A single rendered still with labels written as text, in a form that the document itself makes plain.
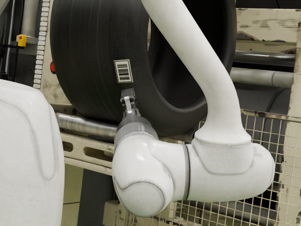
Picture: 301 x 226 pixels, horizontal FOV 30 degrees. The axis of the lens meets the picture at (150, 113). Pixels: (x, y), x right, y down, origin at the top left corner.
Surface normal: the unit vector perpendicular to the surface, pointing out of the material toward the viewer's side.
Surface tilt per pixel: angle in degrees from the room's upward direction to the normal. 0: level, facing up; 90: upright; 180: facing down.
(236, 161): 90
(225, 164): 92
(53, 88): 90
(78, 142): 90
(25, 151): 76
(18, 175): 80
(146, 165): 37
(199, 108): 100
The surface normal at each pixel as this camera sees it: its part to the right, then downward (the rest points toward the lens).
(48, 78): -0.62, -0.04
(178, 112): 0.73, 0.31
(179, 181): 0.24, 0.27
